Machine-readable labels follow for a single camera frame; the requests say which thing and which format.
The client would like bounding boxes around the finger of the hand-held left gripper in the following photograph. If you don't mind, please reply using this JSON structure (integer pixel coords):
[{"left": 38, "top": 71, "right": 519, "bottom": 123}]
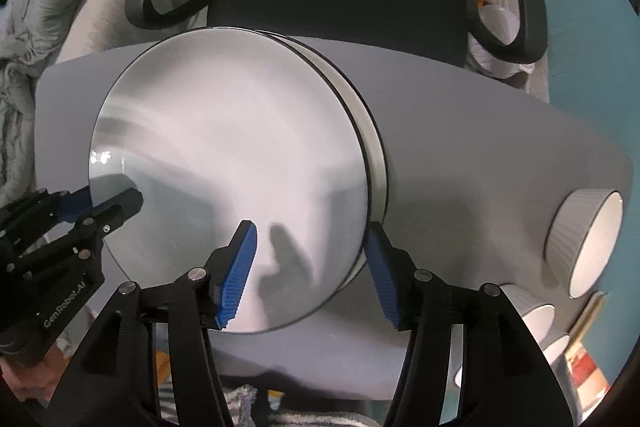
[
  {"left": 0, "top": 187, "right": 93, "bottom": 238},
  {"left": 82, "top": 187, "right": 145, "bottom": 233}
]

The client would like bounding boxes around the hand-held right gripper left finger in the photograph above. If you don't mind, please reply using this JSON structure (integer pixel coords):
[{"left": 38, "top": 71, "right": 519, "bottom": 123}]
[{"left": 60, "top": 219, "right": 258, "bottom": 427}]

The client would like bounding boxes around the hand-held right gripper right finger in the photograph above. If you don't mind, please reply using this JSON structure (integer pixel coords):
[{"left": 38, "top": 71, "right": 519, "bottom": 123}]
[{"left": 364, "top": 222, "right": 583, "bottom": 427}]

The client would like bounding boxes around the white plate black rim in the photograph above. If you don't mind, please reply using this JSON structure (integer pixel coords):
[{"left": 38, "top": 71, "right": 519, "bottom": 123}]
[
  {"left": 265, "top": 32, "right": 390, "bottom": 303},
  {"left": 89, "top": 27, "right": 373, "bottom": 334}
]

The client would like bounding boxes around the white ribbed bowl black rim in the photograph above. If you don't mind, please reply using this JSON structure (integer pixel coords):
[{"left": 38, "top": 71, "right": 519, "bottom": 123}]
[
  {"left": 500, "top": 284, "right": 557, "bottom": 343},
  {"left": 544, "top": 189, "right": 625, "bottom": 299},
  {"left": 540, "top": 333, "right": 572, "bottom": 365}
]

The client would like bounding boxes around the person's left hand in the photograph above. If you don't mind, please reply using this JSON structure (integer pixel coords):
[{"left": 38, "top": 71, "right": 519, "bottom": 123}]
[{"left": 0, "top": 342, "right": 66, "bottom": 403}]

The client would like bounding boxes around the wooden board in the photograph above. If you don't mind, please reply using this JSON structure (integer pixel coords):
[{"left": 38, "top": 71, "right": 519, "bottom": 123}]
[{"left": 567, "top": 292, "right": 608, "bottom": 348}]

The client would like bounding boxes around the red box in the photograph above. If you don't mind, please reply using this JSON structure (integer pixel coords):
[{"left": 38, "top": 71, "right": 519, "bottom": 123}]
[{"left": 565, "top": 342, "right": 613, "bottom": 413}]

